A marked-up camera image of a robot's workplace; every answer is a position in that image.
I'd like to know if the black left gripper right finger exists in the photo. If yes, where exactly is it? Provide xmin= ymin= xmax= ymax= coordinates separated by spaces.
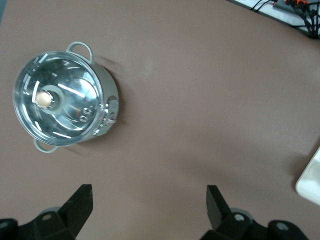
xmin=199 ymin=184 xmax=307 ymax=240

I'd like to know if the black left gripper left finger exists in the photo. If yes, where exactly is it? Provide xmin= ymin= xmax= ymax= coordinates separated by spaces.
xmin=0 ymin=184 xmax=94 ymax=240

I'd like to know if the cream tray with bear print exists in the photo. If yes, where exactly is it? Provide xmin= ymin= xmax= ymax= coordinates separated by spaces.
xmin=294 ymin=146 xmax=320 ymax=207

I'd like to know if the glass pot lid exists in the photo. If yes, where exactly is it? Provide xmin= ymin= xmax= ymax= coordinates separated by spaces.
xmin=12 ymin=51 xmax=105 ymax=147

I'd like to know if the brown table cover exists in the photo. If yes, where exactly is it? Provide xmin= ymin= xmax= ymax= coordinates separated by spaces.
xmin=0 ymin=0 xmax=320 ymax=240

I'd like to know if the grey-green electric cooking pot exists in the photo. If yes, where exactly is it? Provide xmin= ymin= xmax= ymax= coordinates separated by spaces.
xmin=12 ymin=41 xmax=120 ymax=155

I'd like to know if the grey box with orange connectors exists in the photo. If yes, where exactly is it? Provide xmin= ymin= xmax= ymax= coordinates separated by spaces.
xmin=271 ymin=0 xmax=310 ymax=10

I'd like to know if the black cable bundle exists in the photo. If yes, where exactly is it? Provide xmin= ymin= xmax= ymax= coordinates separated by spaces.
xmin=249 ymin=0 xmax=320 ymax=40

